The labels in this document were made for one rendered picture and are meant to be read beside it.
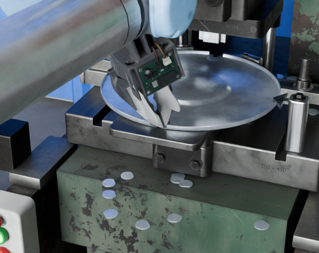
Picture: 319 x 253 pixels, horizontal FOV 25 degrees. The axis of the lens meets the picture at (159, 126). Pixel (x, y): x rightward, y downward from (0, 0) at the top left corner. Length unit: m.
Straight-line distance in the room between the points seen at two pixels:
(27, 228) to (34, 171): 0.10
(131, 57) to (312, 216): 0.39
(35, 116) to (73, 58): 2.20
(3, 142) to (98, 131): 0.16
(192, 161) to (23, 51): 0.63
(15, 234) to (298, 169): 0.46
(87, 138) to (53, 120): 1.51
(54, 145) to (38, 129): 1.42
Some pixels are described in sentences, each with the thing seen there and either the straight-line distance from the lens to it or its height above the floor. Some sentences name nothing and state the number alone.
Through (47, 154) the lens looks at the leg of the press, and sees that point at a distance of 1.29.
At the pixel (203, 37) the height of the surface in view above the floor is 0.83.
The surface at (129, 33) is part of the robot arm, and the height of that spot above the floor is 1.04.
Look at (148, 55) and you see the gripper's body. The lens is 0.93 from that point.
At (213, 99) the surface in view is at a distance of 1.14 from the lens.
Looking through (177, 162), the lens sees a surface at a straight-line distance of 1.20.
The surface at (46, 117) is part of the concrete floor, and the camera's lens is 2.81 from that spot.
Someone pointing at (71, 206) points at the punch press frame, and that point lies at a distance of 1.26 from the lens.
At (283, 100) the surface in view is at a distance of 1.15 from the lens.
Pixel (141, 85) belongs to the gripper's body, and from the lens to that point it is 0.95.
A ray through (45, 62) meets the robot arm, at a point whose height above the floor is 1.05.
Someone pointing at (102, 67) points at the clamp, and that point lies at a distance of 1.37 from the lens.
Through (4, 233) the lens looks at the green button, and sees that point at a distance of 1.20.
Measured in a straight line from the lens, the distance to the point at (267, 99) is 1.16.
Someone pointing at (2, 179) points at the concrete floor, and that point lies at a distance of 2.45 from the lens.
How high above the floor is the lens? 1.29
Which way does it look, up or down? 28 degrees down
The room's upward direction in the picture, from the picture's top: straight up
